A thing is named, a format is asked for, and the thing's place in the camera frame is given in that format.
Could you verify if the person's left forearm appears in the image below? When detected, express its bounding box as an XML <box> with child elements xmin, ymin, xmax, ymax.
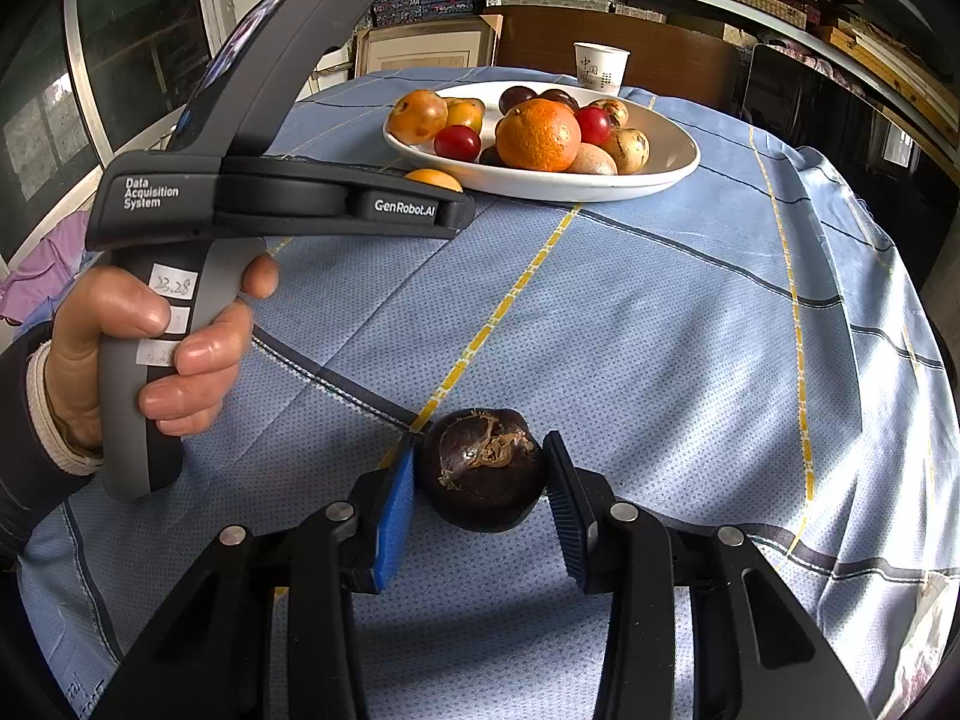
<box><xmin>0</xmin><ymin>322</ymin><xmax>106</xmax><ymax>571</ymax></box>

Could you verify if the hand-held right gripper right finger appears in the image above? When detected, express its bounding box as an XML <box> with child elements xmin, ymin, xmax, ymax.
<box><xmin>541</xmin><ymin>431</ymin><xmax>875</xmax><ymax>720</ymax></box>

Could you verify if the white plate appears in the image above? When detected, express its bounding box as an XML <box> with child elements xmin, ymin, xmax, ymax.
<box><xmin>382</xmin><ymin>80</ymin><xmax>702</xmax><ymax>203</ymax></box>

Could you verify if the light wooden framed panel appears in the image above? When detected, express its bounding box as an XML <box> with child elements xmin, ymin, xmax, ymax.
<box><xmin>352</xmin><ymin>15</ymin><xmax>503</xmax><ymax>80</ymax></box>

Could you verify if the cherry tomato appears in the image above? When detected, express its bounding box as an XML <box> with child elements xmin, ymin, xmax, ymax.
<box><xmin>574</xmin><ymin>106</ymin><xmax>613</xmax><ymax>147</ymax></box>
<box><xmin>433</xmin><ymin>124</ymin><xmax>482</xmax><ymax>163</ymax></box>

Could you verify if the person's left hand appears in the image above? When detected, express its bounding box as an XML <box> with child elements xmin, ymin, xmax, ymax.
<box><xmin>43</xmin><ymin>253</ymin><xmax>280</xmax><ymax>456</ymax></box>

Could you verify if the brown wooden board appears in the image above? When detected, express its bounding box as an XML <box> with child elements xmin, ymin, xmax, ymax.
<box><xmin>480</xmin><ymin>6</ymin><xmax>751</xmax><ymax>113</ymax></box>

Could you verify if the blue checked tablecloth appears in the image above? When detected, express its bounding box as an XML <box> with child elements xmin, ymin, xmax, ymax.
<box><xmin>15</xmin><ymin>67</ymin><xmax>950</xmax><ymax>720</ymax></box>

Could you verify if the blemished small orange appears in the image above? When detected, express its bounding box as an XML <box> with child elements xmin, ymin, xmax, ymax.
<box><xmin>604</xmin><ymin>127</ymin><xmax>650</xmax><ymax>175</ymax></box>
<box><xmin>387</xmin><ymin>89</ymin><xmax>449</xmax><ymax>146</ymax></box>

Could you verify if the large mandarin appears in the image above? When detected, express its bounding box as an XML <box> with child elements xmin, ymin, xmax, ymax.
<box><xmin>495</xmin><ymin>99</ymin><xmax>583</xmax><ymax>172</ymax></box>

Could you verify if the crumpled white tissue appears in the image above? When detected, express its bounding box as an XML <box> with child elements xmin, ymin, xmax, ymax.
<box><xmin>889</xmin><ymin>566</ymin><xmax>955</xmax><ymax>698</ymax></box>

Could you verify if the white paper cup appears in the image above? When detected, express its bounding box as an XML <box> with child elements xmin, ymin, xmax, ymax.
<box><xmin>574</xmin><ymin>41</ymin><xmax>631</xmax><ymax>89</ymax></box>

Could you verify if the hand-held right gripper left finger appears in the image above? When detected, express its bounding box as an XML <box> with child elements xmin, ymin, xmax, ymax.
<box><xmin>90</xmin><ymin>432</ymin><xmax>419</xmax><ymax>720</ymax></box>

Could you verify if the pink cloth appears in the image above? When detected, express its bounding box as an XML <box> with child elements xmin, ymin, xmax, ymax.
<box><xmin>0</xmin><ymin>211</ymin><xmax>102</xmax><ymax>327</ymax></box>

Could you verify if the dark framed window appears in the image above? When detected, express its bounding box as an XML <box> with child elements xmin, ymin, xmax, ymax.
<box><xmin>0</xmin><ymin>0</ymin><xmax>233</xmax><ymax>263</ymax></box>

